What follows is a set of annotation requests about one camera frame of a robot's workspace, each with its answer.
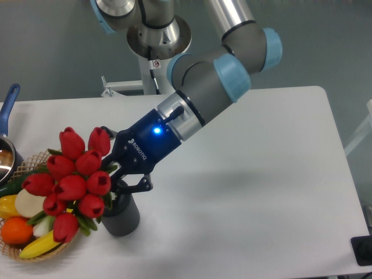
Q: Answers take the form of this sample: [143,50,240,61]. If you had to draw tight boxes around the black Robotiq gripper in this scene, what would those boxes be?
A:
[101,109,181,195]

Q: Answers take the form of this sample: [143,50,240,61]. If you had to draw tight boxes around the red tulip bouquet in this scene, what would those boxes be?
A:
[22,127,111,243]

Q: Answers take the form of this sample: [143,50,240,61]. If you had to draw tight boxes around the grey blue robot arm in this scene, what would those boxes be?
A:
[91,1,282,195]

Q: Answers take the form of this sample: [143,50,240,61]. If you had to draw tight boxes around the dark grey ribbed vase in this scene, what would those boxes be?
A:
[102,193,140,237]

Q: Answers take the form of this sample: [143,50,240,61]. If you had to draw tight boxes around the woven wicker basket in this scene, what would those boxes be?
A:
[1,151,75,263]

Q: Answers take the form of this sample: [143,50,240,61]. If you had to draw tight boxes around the green bok choy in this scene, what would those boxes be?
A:
[33,216,55,238]

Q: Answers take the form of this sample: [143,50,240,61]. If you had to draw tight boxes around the beige round bun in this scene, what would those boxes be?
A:
[15,189,45,218]

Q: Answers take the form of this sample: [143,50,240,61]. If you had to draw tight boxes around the green cucumber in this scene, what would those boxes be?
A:
[0,170,40,198]

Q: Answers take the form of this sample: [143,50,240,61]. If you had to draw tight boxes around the yellow banana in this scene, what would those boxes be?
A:
[19,230,62,259]

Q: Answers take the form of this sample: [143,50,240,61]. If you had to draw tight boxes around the yellow bell pepper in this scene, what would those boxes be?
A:
[0,195,20,220]

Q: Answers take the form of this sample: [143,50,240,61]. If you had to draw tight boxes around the orange fruit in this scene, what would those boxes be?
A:
[1,217,33,245]

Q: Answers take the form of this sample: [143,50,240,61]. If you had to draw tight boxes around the black device at edge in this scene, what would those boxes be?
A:
[350,235,372,266]

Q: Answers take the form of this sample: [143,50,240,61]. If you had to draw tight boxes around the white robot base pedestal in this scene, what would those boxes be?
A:
[101,57,175,97]

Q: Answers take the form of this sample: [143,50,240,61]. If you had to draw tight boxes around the blue handled saucepan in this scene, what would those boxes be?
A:
[1,84,23,186]

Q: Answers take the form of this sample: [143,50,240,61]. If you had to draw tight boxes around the black base cable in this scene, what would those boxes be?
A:
[146,45,162,95]

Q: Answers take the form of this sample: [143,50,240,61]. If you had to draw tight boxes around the white frame at right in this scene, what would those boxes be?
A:
[344,99,371,156]

